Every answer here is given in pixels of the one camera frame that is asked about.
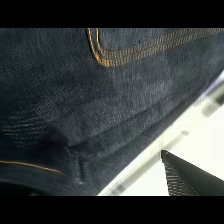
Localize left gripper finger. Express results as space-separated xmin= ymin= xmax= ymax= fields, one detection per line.
xmin=160 ymin=149 xmax=224 ymax=197

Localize dark blue jeans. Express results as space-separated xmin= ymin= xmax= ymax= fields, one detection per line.
xmin=0 ymin=27 xmax=224 ymax=197

